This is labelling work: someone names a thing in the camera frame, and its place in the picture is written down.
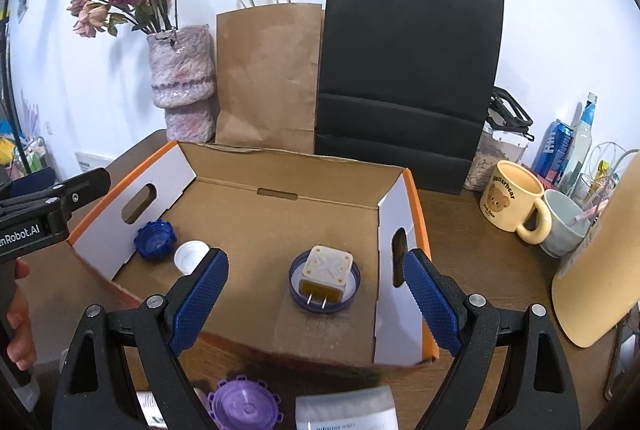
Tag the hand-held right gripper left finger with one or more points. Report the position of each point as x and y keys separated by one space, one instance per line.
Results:
x=200 y=305

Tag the yellow thermos jug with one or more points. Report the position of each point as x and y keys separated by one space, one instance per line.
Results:
x=605 y=270

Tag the brown paper bag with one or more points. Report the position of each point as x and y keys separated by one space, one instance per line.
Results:
x=265 y=80

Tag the blue ridged bottle cap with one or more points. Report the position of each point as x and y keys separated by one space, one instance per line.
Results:
x=155 y=240

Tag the white bottle cap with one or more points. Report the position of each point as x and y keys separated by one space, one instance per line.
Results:
x=190 y=255

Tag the pale blue cup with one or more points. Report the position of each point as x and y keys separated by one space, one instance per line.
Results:
x=565 y=230

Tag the beige cube power adapter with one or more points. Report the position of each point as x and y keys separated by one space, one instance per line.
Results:
x=325 y=270

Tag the person's left hand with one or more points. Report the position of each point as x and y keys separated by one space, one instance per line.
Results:
x=22 y=330

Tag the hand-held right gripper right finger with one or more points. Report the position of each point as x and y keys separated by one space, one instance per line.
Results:
x=432 y=305

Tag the black paper bag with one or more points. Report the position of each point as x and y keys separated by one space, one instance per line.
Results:
x=405 y=60

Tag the white spray bottle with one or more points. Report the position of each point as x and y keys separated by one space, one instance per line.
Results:
x=150 y=410

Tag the clear bottle blue label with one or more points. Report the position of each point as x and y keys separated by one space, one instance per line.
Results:
x=585 y=135

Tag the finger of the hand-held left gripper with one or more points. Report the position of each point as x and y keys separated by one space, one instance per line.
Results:
x=87 y=187
x=27 y=179

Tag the blue drink can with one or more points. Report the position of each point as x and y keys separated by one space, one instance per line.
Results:
x=552 y=150

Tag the pink textured vase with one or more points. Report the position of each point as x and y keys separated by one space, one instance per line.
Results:
x=182 y=70

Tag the yellow bear mug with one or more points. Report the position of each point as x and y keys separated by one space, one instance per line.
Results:
x=505 y=200

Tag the purple ridged bottle cap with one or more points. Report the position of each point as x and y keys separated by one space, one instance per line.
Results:
x=245 y=405

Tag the clear food container black lid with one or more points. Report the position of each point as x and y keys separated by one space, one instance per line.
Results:
x=487 y=160

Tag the red cardboard box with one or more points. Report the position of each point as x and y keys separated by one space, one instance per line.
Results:
x=250 y=220

